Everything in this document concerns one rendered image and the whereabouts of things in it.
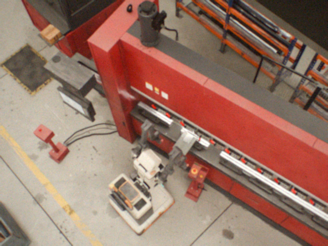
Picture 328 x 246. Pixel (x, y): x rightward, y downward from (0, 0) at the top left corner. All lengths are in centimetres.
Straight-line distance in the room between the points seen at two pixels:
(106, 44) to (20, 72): 318
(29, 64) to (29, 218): 256
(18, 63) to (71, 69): 283
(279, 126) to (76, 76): 207
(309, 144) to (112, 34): 207
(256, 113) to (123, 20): 161
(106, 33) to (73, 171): 252
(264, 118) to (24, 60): 458
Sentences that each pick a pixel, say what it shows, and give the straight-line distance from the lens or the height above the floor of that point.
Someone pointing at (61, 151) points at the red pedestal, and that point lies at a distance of 578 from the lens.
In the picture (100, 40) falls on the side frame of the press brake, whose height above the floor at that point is 230.
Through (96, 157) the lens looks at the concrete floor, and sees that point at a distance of 574.
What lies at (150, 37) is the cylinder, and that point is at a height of 242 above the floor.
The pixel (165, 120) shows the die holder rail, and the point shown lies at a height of 97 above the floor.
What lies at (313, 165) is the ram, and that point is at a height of 198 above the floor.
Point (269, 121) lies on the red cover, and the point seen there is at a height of 230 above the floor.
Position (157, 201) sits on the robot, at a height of 28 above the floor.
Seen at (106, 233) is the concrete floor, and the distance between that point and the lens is 543.
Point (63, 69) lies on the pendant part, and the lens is 417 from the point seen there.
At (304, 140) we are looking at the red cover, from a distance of 341.
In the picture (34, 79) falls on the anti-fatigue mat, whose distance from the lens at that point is 663.
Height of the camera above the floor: 527
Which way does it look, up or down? 64 degrees down
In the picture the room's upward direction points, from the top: 3 degrees counter-clockwise
